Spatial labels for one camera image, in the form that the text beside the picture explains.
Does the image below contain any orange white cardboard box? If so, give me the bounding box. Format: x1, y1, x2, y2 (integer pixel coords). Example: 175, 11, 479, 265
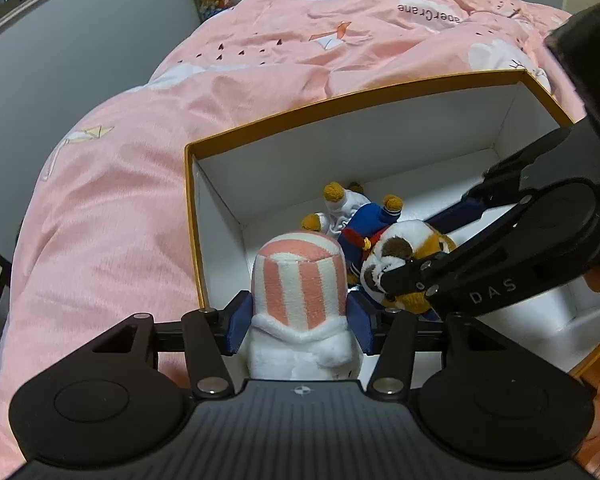
183, 69, 600, 378

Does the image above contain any pink printed duvet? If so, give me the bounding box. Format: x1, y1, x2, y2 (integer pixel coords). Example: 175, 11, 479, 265
0, 0, 581, 478

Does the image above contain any brown white bear plush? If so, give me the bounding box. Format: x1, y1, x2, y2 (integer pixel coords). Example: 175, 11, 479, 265
301, 182, 456, 321

